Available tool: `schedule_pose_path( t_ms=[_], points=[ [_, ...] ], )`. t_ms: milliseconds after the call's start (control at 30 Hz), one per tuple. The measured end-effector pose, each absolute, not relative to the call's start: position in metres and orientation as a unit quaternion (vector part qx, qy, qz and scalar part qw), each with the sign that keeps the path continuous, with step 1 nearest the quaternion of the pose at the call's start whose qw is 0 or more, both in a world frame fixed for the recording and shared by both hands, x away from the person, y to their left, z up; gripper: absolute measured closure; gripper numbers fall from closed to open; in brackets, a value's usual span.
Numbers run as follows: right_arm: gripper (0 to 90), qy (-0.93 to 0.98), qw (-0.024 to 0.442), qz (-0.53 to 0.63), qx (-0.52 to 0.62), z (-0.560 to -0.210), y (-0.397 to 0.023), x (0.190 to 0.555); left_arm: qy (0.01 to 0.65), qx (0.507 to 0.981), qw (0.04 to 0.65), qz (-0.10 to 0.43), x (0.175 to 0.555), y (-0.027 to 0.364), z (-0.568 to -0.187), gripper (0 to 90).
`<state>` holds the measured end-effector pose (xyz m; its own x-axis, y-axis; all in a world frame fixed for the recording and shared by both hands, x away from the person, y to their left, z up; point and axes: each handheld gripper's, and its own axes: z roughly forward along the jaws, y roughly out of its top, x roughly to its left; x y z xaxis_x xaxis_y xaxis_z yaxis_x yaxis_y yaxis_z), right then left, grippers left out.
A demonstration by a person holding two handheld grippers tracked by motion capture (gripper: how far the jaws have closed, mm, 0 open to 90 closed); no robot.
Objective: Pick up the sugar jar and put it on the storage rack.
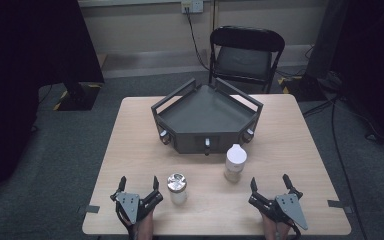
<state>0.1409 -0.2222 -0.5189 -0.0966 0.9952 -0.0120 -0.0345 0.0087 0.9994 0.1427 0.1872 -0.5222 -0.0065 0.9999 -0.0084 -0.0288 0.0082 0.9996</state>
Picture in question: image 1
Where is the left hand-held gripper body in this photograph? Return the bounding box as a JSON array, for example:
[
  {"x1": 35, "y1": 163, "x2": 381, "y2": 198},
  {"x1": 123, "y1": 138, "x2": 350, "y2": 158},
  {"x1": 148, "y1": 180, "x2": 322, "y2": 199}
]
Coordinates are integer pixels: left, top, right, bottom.
[{"x1": 110, "y1": 189, "x2": 164, "y2": 226}]

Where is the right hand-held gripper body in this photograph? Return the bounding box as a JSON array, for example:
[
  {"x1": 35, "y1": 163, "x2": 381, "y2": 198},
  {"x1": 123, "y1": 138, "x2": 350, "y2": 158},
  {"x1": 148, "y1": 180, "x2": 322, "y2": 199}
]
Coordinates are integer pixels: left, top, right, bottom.
[{"x1": 247, "y1": 190, "x2": 310, "y2": 232}]

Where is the glass jar with silver lid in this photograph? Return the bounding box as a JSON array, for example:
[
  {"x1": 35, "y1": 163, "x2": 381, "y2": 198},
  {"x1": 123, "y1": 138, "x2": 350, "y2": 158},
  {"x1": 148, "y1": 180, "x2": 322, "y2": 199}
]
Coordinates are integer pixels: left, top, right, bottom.
[{"x1": 166, "y1": 172, "x2": 189, "y2": 206}]

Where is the white bottle with white cap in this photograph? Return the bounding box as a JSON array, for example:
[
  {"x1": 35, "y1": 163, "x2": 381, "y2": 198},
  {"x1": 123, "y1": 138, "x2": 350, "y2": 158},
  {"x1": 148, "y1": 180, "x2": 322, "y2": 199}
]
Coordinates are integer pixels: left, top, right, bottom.
[{"x1": 223, "y1": 143, "x2": 249, "y2": 184}]

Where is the dark grey corner tray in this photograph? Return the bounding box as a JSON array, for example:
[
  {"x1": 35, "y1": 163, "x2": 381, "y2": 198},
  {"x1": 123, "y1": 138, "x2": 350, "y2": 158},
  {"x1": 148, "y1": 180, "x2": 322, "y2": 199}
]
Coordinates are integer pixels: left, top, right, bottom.
[{"x1": 150, "y1": 77, "x2": 265, "y2": 157}]

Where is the person's left hand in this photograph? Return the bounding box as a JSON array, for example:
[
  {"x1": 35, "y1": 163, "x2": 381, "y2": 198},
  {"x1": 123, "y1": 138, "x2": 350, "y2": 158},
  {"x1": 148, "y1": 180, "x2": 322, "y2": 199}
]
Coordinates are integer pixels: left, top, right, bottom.
[{"x1": 127, "y1": 210, "x2": 155, "y2": 240}]

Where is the person's right hand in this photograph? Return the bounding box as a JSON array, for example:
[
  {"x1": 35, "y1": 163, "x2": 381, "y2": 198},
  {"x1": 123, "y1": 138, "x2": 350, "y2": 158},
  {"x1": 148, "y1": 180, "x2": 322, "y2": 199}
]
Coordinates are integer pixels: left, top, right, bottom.
[{"x1": 261, "y1": 213, "x2": 294, "y2": 240}]

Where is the black base with yellow stripes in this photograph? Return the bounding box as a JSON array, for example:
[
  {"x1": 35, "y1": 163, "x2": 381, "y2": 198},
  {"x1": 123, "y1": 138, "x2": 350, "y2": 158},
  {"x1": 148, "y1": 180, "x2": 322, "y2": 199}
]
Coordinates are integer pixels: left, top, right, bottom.
[{"x1": 277, "y1": 75, "x2": 328, "y2": 102}]

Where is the black stand base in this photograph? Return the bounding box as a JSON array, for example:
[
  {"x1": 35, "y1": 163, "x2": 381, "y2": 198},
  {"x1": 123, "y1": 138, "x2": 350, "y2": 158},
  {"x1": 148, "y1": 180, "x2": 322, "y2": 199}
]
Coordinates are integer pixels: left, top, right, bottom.
[{"x1": 52, "y1": 81, "x2": 103, "y2": 112}]

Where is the black folding chair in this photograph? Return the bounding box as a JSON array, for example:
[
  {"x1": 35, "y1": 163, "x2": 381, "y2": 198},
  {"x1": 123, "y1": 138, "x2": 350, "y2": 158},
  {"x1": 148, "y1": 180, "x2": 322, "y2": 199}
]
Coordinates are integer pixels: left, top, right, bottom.
[{"x1": 208, "y1": 25, "x2": 287, "y2": 95}]

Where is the black curtain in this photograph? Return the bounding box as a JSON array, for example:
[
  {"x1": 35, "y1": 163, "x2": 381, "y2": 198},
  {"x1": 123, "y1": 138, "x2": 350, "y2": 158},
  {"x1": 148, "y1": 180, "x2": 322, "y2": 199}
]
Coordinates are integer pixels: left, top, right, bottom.
[{"x1": 0, "y1": 0, "x2": 106, "y2": 203}]

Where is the dark curtain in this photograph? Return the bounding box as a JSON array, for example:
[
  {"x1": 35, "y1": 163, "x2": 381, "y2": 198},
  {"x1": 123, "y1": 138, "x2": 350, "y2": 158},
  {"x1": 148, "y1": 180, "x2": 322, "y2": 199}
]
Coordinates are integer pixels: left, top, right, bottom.
[{"x1": 304, "y1": 0, "x2": 384, "y2": 156}]

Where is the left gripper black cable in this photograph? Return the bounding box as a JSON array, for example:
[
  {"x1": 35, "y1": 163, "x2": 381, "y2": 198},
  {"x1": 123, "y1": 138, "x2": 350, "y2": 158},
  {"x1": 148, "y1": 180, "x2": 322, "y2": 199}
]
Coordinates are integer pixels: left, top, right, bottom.
[{"x1": 115, "y1": 211, "x2": 138, "y2": 240}]

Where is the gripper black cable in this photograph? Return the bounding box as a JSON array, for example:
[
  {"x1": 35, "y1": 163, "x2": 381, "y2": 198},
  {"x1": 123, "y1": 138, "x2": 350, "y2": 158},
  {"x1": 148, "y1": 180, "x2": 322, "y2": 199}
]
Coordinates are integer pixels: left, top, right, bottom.
[
  {"x1": 288, "y1": 220, "x2": 303, "y2": 240},
  {"x1": 115, "y1": 211, "x2": 138, "y2": 240}
]

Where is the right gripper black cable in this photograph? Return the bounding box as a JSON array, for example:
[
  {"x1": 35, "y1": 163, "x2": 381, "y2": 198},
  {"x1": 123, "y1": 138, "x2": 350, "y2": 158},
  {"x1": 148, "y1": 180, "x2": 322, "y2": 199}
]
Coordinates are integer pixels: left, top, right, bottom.
[{"x1": 288, "y1": 220, "x2": 303, "y2": 240}]

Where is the black floor cable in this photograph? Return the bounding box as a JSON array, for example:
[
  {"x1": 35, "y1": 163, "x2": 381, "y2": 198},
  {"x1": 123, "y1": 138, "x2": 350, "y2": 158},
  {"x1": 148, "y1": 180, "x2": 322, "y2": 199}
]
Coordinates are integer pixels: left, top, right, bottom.
[{"x1": 302, "y1": 94, "x2": 369, "y2": 240}]

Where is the black power cable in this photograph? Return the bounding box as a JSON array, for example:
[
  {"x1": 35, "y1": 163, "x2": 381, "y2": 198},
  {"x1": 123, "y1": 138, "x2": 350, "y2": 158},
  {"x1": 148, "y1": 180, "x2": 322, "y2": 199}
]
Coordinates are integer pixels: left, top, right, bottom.
[{"x1": 185, "y1": 7, "x2": 212, "y2": 72}]

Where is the white wall socket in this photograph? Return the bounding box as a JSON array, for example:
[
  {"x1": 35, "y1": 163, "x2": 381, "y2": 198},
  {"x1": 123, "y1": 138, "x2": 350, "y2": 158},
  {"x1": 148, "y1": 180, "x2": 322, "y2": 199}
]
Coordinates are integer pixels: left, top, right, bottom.
[{"x1": 180, "y1": 0, "x2": 205, "y2": 15}]

